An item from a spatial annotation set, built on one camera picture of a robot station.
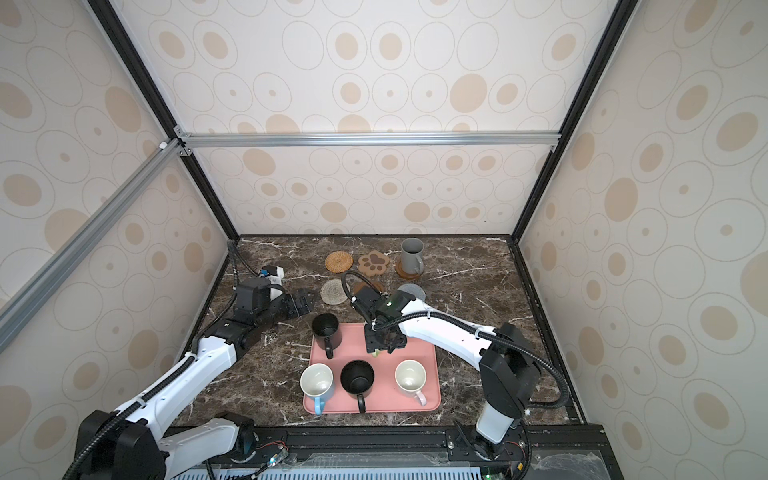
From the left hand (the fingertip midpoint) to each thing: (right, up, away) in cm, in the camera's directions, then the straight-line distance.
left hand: (312, 292), depth 82 cm
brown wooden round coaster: (+26, +4, +26) cm, 37 cm away
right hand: (+18, -15, +1) cm, 23 cm away
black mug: (+2, -13, +8) cm, 15 cm away
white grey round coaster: (+2, -2, +21) cm, 21 cm away
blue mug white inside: (+1, -24, 0) cm, 24 cm away
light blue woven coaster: (+29, -2, +24) cm, 38 cm away
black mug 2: (+12, -25, +2) cm, 27 cm away
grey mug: (+29, +9, +20) cm, 36 cm away
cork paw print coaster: (+15, +8, +31) cm, 35 cm away
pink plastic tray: (+20, -29, +2) cm, 35 cm away
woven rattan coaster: (+2, +9, +31) cm, 32 cm away
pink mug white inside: (+27, -24, +2) cm, 36 cm away
